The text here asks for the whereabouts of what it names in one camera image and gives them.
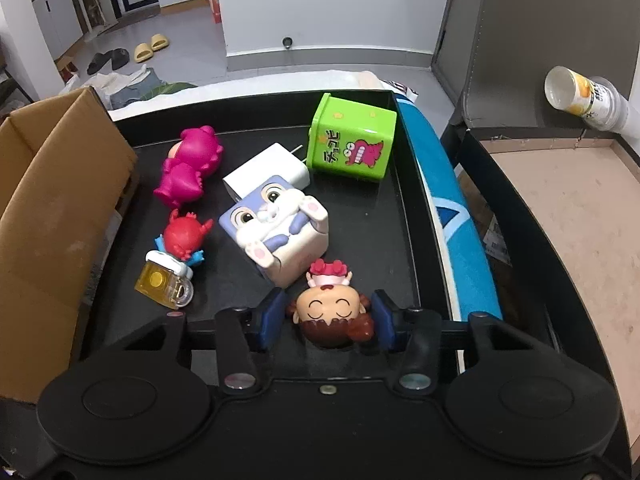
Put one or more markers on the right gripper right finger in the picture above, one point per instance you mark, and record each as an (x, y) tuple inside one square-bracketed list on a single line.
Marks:
[(386, 316)]

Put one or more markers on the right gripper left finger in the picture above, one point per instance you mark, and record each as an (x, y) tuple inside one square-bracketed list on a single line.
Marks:
[(268, 317)]

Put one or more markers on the brown-haired girl figurine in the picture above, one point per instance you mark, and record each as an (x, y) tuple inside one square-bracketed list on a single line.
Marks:
[(329, 312)]

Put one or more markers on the purple rabbit cube toy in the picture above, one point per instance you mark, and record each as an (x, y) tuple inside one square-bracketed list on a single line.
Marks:
[(280, 229)]

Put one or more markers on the red-haired figurine with beer mug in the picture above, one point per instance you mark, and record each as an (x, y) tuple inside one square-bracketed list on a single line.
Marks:
[(166, 276)]

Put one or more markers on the pink dinosaur costume figurine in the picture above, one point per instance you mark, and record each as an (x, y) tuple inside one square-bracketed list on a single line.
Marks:
[(194, 158)]

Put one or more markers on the brown cardboard box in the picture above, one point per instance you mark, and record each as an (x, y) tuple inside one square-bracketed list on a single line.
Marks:
[(64, 166)]

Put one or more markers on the black plastic tray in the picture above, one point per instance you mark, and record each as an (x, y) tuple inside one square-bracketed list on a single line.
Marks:
[(384, 231)]

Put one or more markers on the blue shark board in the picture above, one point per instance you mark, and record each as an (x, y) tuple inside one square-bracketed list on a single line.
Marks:
[(469, 281)]

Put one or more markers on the white power adapter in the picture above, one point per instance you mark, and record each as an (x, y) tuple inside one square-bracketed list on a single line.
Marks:
[(276, 160)]

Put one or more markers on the yellow slipper left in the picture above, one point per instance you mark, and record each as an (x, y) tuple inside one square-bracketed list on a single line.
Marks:
[(142, 53)]

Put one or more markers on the yellow slipper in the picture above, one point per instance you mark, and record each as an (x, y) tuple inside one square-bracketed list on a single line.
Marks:
[(158, 42), (142, 53)]

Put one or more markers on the yellow slipper right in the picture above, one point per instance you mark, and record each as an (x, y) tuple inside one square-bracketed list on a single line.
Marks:
[(158, 42)]

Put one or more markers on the black slipper right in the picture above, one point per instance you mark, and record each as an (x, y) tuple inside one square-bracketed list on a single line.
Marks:
[(120, 58)]

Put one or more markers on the black slipper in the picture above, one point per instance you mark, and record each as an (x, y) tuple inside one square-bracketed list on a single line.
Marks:
[(120, 58), (98, 61)]

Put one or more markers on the white yellow paper cup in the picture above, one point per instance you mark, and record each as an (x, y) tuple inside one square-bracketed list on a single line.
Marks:
[(596, 101)]

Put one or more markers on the black slipper left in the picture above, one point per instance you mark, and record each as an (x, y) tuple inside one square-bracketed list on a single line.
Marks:
[(98, 61)]

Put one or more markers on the white cabinet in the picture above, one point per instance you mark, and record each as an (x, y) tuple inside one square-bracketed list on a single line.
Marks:
[(59, 24)]

